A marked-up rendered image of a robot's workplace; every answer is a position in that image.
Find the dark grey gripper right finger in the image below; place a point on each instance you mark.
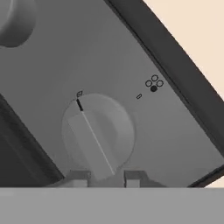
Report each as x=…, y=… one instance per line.
x=134, y=178

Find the grey stove with black hob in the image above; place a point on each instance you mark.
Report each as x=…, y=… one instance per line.
x=122, y=58

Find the grey round stove knob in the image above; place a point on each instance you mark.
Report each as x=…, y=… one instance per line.
x=13, y=22
x=98, y=134

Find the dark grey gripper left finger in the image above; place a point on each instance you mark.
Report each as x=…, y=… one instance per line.
x=76, y=178

